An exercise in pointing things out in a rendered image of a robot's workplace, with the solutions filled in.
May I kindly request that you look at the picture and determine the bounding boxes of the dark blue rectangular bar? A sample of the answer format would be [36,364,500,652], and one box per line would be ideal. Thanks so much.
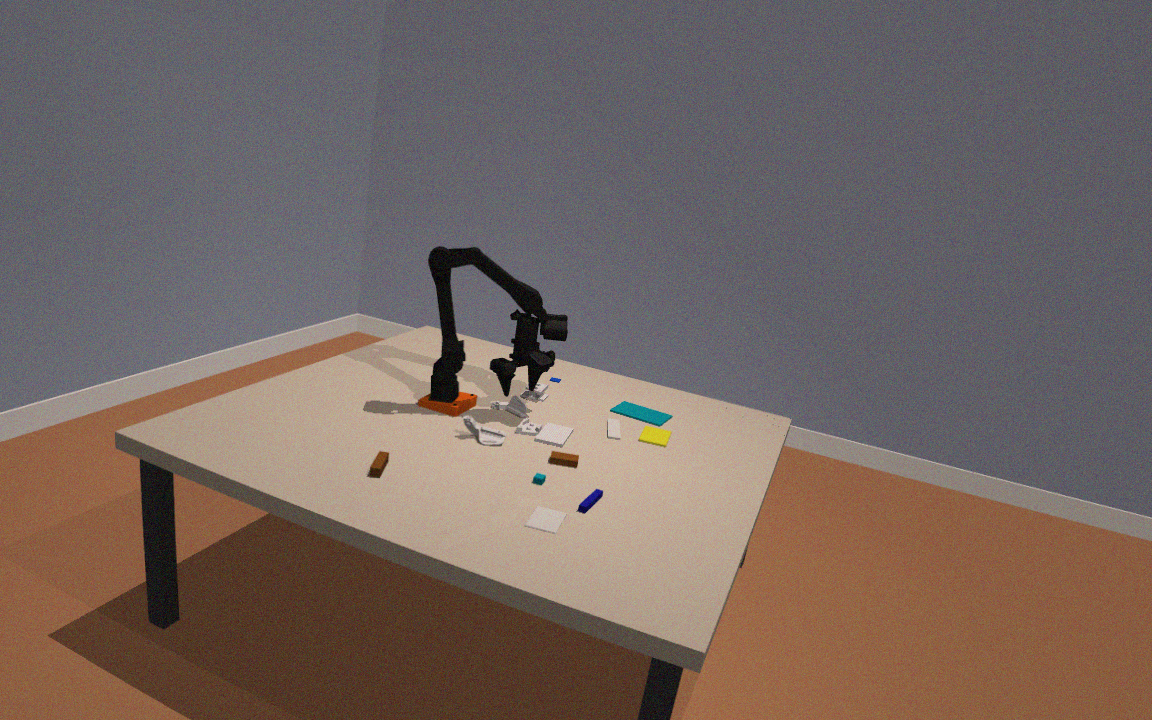
[578,488,602,513]

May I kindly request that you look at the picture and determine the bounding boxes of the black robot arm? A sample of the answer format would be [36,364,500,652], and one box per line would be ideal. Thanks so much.
[429,247,568,403]

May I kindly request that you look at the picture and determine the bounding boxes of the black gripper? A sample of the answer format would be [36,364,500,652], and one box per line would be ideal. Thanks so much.
[488,336,541,397]

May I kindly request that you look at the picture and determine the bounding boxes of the yellow flat plate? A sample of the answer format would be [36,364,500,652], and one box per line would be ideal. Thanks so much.
[639,426,672,448]

